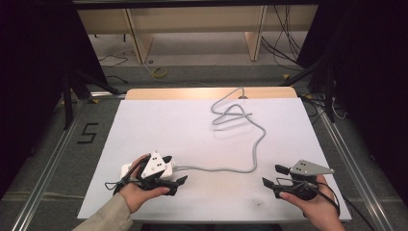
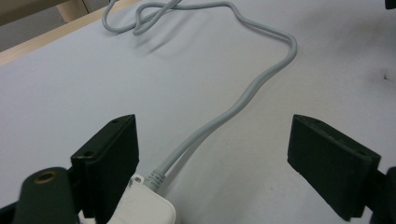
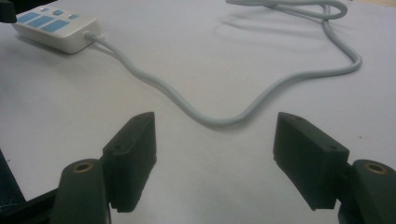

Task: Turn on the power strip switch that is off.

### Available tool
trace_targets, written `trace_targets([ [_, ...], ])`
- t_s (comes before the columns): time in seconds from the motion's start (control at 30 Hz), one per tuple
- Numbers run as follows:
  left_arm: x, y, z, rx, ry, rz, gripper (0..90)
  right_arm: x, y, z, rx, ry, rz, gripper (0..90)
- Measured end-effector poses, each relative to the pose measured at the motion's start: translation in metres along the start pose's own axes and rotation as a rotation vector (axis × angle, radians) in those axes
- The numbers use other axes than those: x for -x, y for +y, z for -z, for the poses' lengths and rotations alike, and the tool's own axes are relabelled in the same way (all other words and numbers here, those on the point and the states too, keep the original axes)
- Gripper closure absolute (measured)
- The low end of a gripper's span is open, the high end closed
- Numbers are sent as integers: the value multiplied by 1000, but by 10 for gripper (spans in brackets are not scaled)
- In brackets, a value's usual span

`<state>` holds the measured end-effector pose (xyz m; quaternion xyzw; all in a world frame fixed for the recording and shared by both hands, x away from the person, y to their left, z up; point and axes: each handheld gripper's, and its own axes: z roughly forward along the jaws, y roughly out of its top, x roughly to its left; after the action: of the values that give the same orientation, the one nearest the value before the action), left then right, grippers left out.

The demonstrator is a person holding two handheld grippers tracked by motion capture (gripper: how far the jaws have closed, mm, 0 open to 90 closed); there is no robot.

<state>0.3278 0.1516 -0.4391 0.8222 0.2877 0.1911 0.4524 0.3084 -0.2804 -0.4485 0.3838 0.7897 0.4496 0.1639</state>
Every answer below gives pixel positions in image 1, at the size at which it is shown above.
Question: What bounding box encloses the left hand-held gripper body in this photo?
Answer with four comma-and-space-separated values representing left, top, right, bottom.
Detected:
128, 150, 179, 197

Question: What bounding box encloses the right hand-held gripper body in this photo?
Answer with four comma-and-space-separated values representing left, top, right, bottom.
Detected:
272, 159, 336, 202

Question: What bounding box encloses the white power strip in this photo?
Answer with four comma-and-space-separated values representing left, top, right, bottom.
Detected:
119, 161, 178, 181

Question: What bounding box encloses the grey power cable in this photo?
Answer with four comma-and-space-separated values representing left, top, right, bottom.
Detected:
174, 86, 268, 174

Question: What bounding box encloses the person's right hand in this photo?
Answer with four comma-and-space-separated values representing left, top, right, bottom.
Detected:
278, 174, 346, 231

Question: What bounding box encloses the person's left hand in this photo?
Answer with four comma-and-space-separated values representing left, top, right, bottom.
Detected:
117, 154, 171, 215

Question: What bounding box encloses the white table board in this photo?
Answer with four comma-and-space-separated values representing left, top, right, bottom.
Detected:
77, 97, 353, 223

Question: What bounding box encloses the yellow tape roll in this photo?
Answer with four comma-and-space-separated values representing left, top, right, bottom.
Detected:
151, 65, 168, 79

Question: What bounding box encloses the black metal stand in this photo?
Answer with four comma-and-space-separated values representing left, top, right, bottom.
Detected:
61, 66, 127, 131
281, 59, 338, 123

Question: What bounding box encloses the black curtain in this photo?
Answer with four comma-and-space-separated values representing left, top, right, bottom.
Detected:
296, 0, 408, 206
0, 0, 109, 200

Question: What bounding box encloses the wooden shelf unit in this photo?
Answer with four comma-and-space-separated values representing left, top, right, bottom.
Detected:
76, 4, 319, 64

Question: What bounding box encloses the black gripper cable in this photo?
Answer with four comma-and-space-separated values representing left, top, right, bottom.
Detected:
104, 156, 150, 196
275, 177, 377, 231

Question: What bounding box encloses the aluminium floor rail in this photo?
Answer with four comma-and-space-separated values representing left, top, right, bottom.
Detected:
10, 90, 128, 231
301, 94, 396, 231

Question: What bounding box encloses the black floor cable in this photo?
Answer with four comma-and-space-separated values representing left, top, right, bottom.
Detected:
97, 52, 129, 85

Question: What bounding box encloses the bundle of black cables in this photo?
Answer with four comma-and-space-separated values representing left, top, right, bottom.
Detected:
260, 4, 307, 72

